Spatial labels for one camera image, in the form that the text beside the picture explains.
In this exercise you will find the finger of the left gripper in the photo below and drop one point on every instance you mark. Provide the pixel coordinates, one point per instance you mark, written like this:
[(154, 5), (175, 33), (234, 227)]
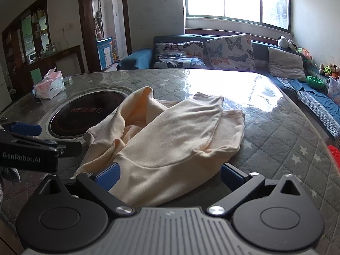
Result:
[(26, 129)]

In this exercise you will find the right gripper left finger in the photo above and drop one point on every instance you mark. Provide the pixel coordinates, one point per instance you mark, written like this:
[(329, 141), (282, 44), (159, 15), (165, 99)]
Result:
[(96, 188)]

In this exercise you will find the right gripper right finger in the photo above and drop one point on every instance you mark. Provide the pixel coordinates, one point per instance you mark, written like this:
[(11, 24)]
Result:
[(242, 185)]

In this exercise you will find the cream beige garment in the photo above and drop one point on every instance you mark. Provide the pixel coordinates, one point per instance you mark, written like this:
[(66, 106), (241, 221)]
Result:
[(164, 149)]

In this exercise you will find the round black induction cooktop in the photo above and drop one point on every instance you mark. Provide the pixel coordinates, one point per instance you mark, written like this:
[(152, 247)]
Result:
[(73, 117)]

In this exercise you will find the pink white tissue pack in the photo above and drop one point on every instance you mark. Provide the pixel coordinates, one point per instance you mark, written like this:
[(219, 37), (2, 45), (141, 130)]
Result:
[(50, 86)]

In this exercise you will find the grey star quilted table cover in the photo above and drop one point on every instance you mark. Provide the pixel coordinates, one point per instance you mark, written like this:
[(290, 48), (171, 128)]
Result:
[(278, 137)]

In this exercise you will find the dark wooden sideboard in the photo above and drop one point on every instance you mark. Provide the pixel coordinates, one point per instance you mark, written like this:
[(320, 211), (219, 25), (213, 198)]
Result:
[(50, 61)]

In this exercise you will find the dark wooden display cabinet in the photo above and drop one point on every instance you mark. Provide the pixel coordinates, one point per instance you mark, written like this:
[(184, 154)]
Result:
[(26, 38)]

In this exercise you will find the red basket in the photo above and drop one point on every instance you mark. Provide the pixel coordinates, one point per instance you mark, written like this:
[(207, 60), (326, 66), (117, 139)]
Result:
[(336, 155)]

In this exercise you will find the blue white small cabinet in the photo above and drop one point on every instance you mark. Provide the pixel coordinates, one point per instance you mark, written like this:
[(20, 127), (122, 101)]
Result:
[(104, 48)]

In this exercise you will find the blue cloth on sofa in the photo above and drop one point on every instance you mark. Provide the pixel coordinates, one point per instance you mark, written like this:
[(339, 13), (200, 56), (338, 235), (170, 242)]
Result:
[(315, 100)]

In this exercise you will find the green bowl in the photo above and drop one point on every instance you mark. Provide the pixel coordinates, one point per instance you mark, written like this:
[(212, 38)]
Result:
[(315, 82)]

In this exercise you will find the grey plain cushion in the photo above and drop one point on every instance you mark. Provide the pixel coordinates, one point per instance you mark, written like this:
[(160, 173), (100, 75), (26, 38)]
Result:
[(283, 64)]

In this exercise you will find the blue corner sofa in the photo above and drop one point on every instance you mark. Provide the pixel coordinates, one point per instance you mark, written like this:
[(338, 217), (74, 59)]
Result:
[(144, 59)]

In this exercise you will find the right butterfly cushion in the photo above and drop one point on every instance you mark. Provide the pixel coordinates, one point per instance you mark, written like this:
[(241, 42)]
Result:
[(233, 52)]

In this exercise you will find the butterfly cushion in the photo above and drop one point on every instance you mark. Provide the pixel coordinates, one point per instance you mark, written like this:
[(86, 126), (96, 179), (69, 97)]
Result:
[(233, 52), (179, 55)]

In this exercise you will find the left butterfly cushion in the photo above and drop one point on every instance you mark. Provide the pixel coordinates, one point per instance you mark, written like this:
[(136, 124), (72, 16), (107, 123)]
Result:
[(179, 55)]

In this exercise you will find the colourful plush toys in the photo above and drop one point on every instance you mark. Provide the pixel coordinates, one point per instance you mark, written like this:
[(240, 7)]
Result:
[(330, 70)]

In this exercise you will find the black white plush toy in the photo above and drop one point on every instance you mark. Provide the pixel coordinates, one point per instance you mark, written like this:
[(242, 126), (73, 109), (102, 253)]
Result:
[(285, 43)]

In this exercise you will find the dark wooden door frame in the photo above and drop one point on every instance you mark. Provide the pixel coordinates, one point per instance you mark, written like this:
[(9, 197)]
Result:
[(88, 33)]

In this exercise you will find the window with green frame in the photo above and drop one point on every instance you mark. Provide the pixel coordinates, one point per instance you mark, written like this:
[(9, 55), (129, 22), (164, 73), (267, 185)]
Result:
[(270, 13)]

